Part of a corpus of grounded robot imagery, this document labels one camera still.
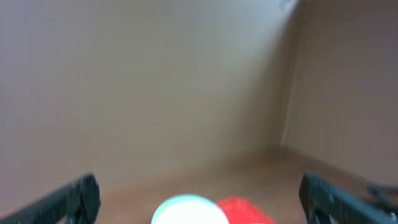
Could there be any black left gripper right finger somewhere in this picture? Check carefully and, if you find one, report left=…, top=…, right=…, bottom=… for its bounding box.
left=298, top=172, right=397, bottom=224

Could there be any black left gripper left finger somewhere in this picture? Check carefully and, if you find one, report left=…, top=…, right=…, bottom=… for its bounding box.
left=1, top=174, right=101, bottom=224

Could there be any white round plate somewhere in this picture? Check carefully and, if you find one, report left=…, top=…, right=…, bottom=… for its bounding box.
left=151, top=194, right=229, bottom=224

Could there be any red plastic tray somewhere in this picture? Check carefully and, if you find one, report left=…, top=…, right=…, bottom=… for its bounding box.
left=216, top=197, right=276, bottom=224

